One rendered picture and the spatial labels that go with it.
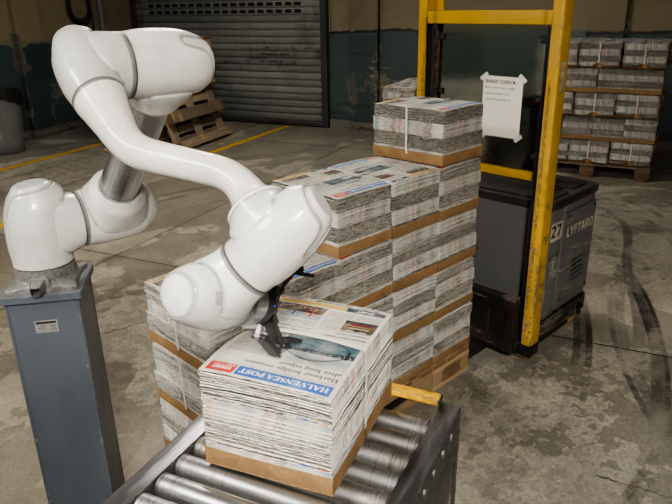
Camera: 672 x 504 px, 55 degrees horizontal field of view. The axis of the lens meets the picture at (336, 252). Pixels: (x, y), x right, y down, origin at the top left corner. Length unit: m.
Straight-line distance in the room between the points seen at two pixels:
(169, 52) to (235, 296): 0.58
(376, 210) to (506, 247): 1.16
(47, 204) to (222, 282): 0.89
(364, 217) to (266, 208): 1.43
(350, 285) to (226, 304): 1.43
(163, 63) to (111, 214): 0.56
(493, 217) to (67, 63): 2.49
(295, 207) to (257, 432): 0.54
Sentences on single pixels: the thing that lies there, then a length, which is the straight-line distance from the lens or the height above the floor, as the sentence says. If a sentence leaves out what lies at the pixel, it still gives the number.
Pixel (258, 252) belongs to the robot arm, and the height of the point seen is 1.35.
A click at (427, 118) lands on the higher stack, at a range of 2.69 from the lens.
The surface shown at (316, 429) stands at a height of 0.95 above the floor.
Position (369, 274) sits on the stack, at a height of 0.73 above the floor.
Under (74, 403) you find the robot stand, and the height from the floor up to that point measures 0.66.
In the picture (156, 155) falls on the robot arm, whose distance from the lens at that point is 1.16.
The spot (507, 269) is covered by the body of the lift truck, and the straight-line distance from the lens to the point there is 3.46.
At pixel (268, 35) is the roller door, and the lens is 9.83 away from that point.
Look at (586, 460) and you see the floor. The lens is 2.85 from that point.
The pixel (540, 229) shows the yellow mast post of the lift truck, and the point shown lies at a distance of 3.12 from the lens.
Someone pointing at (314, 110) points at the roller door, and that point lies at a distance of 9.58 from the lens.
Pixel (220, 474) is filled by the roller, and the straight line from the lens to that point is 1.42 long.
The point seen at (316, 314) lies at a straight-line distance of 1.48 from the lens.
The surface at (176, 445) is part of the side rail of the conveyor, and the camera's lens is 1.51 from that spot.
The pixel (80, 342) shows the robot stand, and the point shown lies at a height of 0.85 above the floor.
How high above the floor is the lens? 1.70
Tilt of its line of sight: 21 degrees down
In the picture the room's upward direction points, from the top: 1 degrees counter-clockwise
